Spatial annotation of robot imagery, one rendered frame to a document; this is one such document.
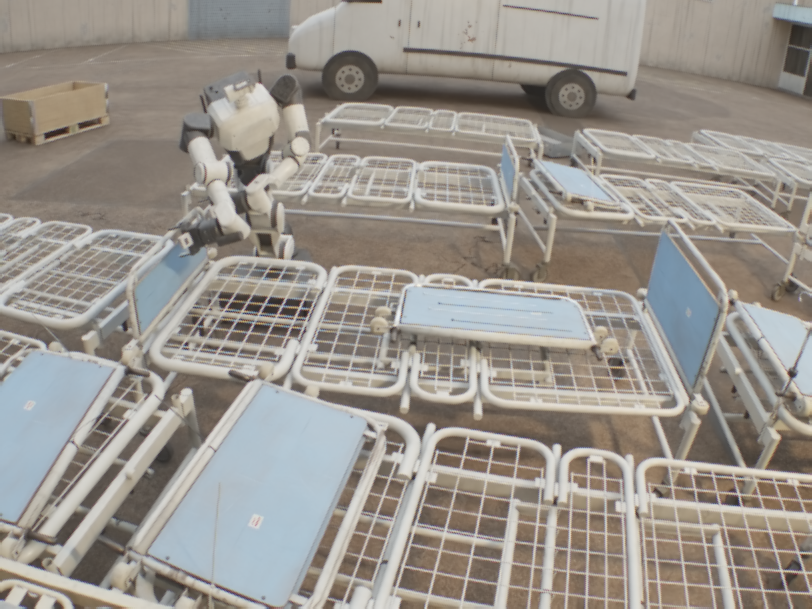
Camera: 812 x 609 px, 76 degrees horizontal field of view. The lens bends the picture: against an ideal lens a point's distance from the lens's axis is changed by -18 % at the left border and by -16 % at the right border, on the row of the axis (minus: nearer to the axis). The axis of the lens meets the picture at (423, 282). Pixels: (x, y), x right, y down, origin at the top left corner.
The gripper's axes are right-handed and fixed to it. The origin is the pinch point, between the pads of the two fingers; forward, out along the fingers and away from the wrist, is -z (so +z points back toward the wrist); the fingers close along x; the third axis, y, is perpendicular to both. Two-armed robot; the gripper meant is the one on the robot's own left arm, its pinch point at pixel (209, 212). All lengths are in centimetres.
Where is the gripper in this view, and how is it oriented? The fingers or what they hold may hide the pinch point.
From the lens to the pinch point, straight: 253.7
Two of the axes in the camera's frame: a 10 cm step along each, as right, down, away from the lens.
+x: -2.7, -8.7, -4.2
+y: -0.6, 4.5, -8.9
